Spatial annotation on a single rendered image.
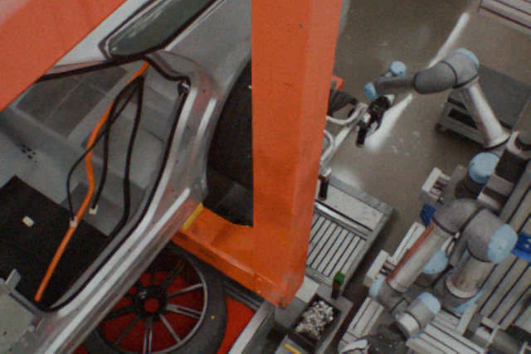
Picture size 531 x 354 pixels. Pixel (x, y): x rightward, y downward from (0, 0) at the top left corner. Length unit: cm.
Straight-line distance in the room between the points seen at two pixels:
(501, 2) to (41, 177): 203
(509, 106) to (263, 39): 254
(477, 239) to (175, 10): 118
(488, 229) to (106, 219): 155
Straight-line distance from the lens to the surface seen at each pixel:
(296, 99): 173
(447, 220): 219
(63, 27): 88
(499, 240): 215
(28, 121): 304
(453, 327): 277
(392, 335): 210
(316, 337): 287
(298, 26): 155
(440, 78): 274
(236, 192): 356
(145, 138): 280
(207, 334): 293
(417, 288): 265
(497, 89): 407
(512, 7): 194
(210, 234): 293
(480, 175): 280
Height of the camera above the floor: 325
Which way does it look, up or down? 55 degrees down
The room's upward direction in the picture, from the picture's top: 1 degrees clockwise
